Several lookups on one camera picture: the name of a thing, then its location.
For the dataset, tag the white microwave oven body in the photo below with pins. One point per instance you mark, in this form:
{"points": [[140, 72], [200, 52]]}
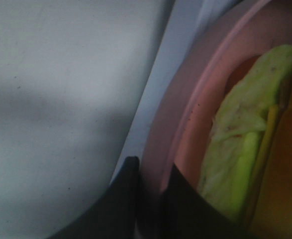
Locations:
{"points": [[187, 20]]}

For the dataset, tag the sandwich with lettuce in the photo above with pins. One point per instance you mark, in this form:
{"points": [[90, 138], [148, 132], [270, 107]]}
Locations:
{"points": [[246, 172]]}

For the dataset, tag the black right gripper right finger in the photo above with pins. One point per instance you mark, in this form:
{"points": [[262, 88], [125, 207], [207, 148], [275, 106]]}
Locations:
{"points": [[186, 215]]}

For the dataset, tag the pink round plate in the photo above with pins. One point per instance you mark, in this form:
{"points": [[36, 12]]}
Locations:
{"points": [[180, 130]]}

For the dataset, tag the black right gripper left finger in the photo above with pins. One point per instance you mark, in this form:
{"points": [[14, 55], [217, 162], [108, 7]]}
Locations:
{"points": [[112, 216]]}

